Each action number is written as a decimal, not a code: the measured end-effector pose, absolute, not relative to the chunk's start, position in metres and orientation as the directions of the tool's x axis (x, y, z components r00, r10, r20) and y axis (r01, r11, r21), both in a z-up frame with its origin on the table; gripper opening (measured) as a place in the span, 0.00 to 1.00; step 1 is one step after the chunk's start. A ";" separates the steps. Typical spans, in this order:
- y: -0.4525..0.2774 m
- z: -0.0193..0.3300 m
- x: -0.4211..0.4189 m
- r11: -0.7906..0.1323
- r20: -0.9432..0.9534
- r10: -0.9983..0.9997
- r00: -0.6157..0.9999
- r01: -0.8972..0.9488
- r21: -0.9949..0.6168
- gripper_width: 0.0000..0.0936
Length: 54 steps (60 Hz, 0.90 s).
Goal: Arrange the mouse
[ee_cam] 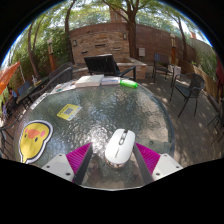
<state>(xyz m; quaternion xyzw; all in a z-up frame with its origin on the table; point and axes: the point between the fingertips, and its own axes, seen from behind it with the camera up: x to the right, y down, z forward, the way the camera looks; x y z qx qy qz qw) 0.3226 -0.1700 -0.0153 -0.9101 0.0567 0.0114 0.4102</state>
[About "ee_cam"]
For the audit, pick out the dark round patio table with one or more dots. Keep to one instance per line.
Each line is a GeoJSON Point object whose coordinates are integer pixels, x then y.
{"type": "Point", "coordinates": [31, 89]}

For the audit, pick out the wooden lamp post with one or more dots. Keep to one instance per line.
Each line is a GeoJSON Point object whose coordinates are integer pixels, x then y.
{"type": "Point", "coordinates": [51, 55]}
{"type": "Point", "coordinates": [173, 50]}

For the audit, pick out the black metal mesh chair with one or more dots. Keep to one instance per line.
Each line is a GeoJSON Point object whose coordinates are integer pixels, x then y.
{"type": "Point", "coordinates": [193, 83]}

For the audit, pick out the yellow square card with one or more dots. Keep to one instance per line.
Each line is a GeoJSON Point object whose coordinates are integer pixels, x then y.
{"type": "Point", "coordinates": [69, 112]}

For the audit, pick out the white computer mouse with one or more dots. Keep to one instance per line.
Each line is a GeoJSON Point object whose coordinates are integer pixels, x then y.
{"type": "Point", "coordinates": [120, 146]}

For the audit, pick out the green plastic bottle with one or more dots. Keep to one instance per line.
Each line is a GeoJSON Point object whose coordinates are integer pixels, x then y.
{"type": "Point", "coordinates": [128, 84]}

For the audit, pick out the yellow bird-shaped mouse pad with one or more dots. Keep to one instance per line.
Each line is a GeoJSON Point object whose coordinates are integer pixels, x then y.
{"type": "Point", "coordinates": [33, 141]}

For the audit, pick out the slim tree trunk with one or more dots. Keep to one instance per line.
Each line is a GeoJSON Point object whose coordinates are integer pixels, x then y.
{"type": "Point", "coordinates": [67, 36]}

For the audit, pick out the black metal patio chair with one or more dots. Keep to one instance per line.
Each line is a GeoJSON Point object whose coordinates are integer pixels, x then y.
{"type": "Point", "coordinates": [218, 120]}

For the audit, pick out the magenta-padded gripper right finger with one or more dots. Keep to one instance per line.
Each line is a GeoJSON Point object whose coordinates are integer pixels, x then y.
{"type": "Point", "coordinates": [148, 156]}

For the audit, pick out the dark metal garden chair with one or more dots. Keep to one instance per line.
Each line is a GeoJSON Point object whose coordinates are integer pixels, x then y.
{"type": "Point", "coordinates": [160, 60]}

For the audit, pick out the forked tree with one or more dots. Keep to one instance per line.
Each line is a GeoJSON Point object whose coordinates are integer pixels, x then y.
{"type": "Point", "coordinates": [132, 33]}

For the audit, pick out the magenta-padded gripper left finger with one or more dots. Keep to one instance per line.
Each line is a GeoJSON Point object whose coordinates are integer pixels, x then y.
{"type": "Point", "coordinates": [78, 156]}

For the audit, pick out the grey wall utility box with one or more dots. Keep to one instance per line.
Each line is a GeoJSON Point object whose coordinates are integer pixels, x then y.
{"type": "Point", "coordinates": [141, 52]}

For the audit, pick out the blue patio chair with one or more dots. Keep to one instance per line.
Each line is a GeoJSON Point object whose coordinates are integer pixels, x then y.
{"type": "Point", "coordinates": [23, 88]}

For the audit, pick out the white number placard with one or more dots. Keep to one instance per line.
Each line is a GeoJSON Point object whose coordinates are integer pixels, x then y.
{"type": "Point", "coordinates": [40, 100]}

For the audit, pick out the black slatted lounge chair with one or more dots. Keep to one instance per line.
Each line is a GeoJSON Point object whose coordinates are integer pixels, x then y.
{"type": "Point", "coordinates": [99, 64]}

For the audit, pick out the thick white book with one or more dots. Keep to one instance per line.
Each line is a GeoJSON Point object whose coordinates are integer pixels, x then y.
{"type": "Point", "coordinates": [89, 80]}

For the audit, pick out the black wall lantern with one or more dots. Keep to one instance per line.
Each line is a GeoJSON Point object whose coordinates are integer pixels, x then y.
{"type": "Point", "coordinates": [74, 43]}
{"type": "Point", "coordinates": [125, 36]}

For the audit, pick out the thin white booklet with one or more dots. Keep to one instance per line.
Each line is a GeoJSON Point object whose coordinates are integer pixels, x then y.
{"type": "Point", "coordinates": [110, 81]}

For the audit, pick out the orange patio umbrella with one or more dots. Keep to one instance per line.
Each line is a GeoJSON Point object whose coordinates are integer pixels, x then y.
{"type": "Point", "coordinates": [8, 75]}

